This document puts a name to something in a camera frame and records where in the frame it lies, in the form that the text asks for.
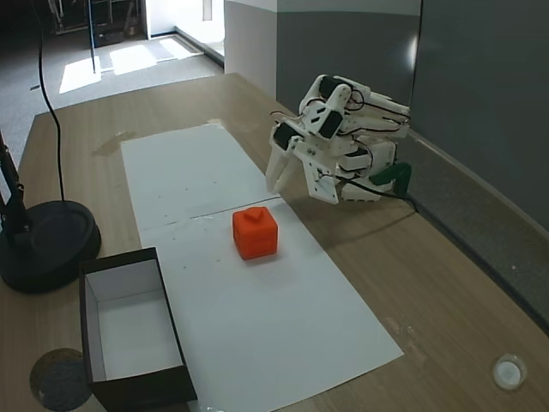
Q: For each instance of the green table clamp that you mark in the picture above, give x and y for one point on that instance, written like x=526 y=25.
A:
x=399 y=171

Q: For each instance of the orange cube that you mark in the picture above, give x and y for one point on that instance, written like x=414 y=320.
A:
x=257 y=236

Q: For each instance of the black round lamp base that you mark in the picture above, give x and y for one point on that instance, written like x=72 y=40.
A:
x=56 y=244

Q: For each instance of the small white round cap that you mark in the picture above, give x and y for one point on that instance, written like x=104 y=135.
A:
x=509 y=372

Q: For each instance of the dark grey wall panel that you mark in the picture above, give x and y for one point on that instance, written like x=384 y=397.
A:
x=480 y=86

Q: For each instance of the thin blue pole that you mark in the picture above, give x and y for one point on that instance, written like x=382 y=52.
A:
x=91 y=38

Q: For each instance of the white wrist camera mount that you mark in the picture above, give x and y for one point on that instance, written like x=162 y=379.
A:
x=317 y=171

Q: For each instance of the white paper sheet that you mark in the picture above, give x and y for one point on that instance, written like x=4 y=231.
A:
x=193 y=171
x=279 y=322

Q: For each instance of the brown cardboard box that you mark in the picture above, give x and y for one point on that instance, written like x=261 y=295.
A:
x=128 y=335

